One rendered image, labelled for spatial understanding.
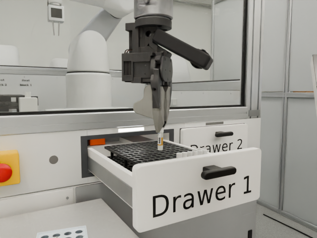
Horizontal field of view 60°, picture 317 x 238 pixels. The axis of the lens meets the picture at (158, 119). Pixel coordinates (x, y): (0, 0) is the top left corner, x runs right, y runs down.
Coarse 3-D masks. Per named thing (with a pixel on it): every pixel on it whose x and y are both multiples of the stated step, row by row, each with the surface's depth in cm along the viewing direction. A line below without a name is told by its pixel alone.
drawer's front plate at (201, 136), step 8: (184, 128) 88; (192, 128) 88; (200, 128) 90; (208, 128) 91; (216, 128) 93; (224, 128) 95; (232, 128) 97; (240, 128) 99; (184, 136) 87; (192, 136) 88; (200, 136) 90; (208, 136) 92; (224, 136) 95; (232, 136) 97; (240, 136) 99; (184, 144) 87; (192, 144) 89; (200, 144) 90; (208, 144) 92; (232, 144) 98; (216, 152) 94
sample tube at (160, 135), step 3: (162, 129) 54; (159, 132) 55; (162, 132) 55; (159, 135) 54; (162, 135) 54; (159, 138) 54; (162, 138) 54; (159, 141) 54; (162, 141) 54; (159, 144) 54; (162, 144) 54; (159, 147) 54; (162, 147) 55; (159, 150) 54
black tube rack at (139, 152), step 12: (120, 144) 76; (132, 144) 76; (144, 144) 76; (156, 144) 76; (168, 144) 76; (108, 156) 74; (120, 156) 64; (132, 156) 62; (144, 156) 62; (156, 156) 62; (168, 156) 62; (132, 168) 63
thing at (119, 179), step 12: (180, 144) 79; (96, 156) 68; (96, 168) 67; (108, 168) 60; (120, 168) 55; (108, 180) 60; (120, 180) 54; (120, 192) 54; (132, 192) 49; (132, 204) 49
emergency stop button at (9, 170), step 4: (0, 164) 57; (4, 164) 58; (0, 168) 57; (4, 168) 57; (8, 168) 58; (0, 172) 57; (4, 172) 57; (8, 172) 58; (0, 176) 57; (4, 176) 58; (8, 176) 58; (0, 180) 57; (4, 180) 58
